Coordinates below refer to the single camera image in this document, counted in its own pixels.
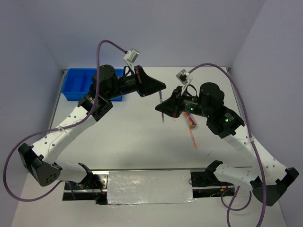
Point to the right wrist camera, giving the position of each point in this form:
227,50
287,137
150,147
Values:
185,78

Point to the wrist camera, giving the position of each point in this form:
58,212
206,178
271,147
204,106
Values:
185,78
130,57

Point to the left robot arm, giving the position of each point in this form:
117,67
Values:
40,158

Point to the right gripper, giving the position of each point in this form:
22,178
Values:
172,107

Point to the pink cap clear tube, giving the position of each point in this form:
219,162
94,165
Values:
190,120

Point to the blue compartment bin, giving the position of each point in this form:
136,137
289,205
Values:
77,83

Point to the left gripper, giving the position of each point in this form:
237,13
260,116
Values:
145,85

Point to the silver foil panel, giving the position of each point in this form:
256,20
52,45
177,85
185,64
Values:
149,187

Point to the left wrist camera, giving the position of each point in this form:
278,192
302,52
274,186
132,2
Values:
130,57

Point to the orange pen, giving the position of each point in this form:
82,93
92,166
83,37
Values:
193,138

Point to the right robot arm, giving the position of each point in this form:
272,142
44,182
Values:
268,179

